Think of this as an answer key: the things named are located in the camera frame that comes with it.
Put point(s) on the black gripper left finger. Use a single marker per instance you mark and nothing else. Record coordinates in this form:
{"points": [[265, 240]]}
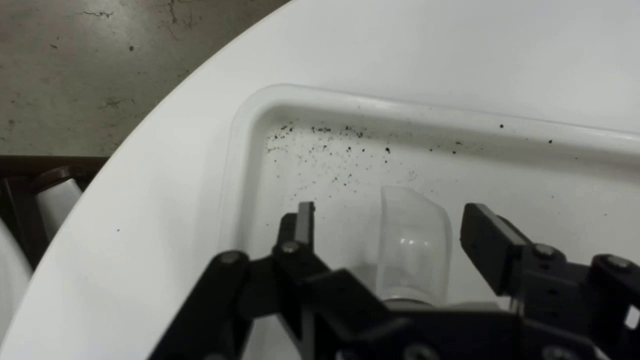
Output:
{"points": [[314, 303]]}

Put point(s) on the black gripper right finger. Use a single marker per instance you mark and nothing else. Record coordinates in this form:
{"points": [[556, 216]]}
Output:
{"points": [[572, 309]]}

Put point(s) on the clear plastic measuring jug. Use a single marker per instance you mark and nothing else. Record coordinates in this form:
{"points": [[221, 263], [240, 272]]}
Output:
{"points": [[415, 249]]}

